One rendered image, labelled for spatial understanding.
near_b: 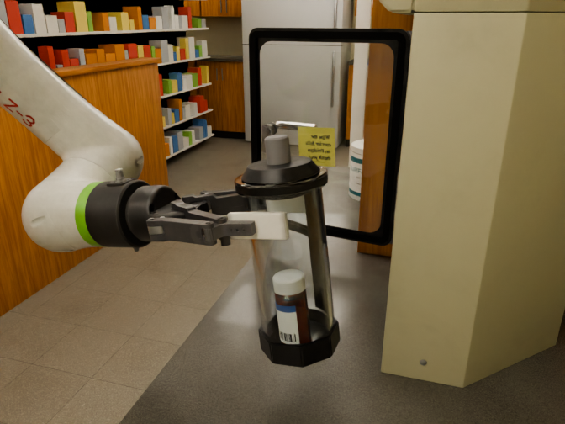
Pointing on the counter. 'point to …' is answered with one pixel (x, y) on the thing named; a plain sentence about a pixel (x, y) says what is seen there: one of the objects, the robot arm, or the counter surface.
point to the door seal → (393, 108)
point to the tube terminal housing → (479, 192)
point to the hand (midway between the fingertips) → (282, 212)
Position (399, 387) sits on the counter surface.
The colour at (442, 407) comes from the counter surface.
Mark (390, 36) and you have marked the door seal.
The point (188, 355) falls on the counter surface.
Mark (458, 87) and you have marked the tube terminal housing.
